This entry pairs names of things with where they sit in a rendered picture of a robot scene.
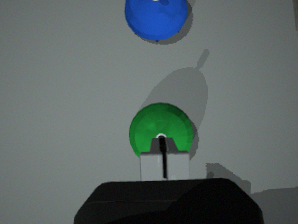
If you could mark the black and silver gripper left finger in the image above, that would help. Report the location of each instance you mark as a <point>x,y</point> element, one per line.
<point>152,162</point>

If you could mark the green dome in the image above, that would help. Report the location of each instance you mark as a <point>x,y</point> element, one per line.
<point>160,120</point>

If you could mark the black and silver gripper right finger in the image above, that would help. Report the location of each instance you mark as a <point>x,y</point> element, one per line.
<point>176,163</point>

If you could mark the blue bell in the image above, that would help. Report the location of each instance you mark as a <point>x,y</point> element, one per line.
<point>155,19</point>

